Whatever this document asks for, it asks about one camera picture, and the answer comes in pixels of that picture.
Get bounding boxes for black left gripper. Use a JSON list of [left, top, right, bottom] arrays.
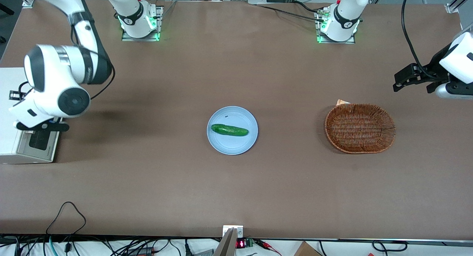
[[392, 45, 453, 93]]

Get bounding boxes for grey glass oven door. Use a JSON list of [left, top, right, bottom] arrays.
[[17, 129, 61, 163]]

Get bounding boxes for white toaster oven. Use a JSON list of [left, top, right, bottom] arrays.
[[0, 67, 62, 164]]

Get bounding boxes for brown wicker basket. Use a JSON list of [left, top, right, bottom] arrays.
[[324, 103, 396, 154]]

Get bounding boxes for black power adapter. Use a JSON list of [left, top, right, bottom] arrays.
[[127, 246, 154, 256]]

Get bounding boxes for green cucumber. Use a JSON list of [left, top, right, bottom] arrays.
[[211, 124, 249, 137]]

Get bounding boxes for light blue plate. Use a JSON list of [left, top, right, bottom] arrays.
[[207, 106, 258, 155]]

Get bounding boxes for brown cardboard box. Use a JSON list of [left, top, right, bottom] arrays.
[[293, 241, 323, 256]]

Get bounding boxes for red clip leads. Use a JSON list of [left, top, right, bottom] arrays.
[[255, 239, 282, 256]]

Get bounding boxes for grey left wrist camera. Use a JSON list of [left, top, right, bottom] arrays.
[[435, 82, 473, 100]]

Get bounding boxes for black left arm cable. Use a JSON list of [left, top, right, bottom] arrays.
[[401, 0, 439, 80]]

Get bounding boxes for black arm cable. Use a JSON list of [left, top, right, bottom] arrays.
[[401, 0, 439, 80], [71, 25, 116, 101]]

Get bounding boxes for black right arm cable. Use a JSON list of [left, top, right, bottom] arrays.
[[71, 25, 116, 101]]

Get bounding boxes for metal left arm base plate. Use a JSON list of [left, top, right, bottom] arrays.
[[315, 8, 356, 45]]

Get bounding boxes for thin black looped cable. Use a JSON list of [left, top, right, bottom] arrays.
[[46, 201, 87, 235]]

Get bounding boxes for black table cable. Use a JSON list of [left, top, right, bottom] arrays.
[[257, 5, 326, 22], [293, 1, 326, 13]]

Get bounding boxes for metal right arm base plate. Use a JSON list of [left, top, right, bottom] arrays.
[[122, 6, 164, 42]]

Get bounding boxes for black floor cable loop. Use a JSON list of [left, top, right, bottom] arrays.
[[371, 240, 408, 252]]

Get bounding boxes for grey camera support bar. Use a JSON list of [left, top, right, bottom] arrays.
[[214, 228, 237, 256]]

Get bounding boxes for white metal bracket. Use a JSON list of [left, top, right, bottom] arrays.
[[222, 225, 244, 239]]

